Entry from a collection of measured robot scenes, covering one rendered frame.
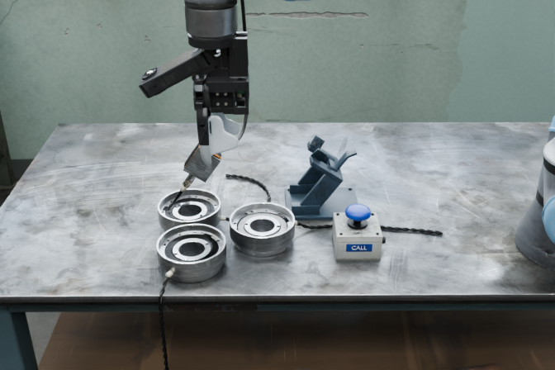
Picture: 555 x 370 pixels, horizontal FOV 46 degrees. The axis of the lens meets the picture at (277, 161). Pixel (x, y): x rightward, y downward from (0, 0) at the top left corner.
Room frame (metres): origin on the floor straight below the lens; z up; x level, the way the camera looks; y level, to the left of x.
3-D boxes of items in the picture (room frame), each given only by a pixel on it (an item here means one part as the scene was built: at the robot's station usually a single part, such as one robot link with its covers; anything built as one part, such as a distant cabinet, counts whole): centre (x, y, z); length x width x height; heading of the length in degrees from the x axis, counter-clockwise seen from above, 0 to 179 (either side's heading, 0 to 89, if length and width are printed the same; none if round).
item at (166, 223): (0.93, 0.15, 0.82); 0.10 x 0.10 x 0.04
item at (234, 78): (0.93, 0.09, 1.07); 0.09 x 0.08 x 0.12; 91
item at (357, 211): (0.86, -0.13, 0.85); 0.04 x 0.04 x 0.05
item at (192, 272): (0.82, 0.13, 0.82); 0.10 x 0.10 x 0.04
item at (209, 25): (0.93, 0.09, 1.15); 0.08 x 0.08 x 0.05
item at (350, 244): (0.86, -0.13, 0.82); 0.08 x 0.07 x 0.05; 90
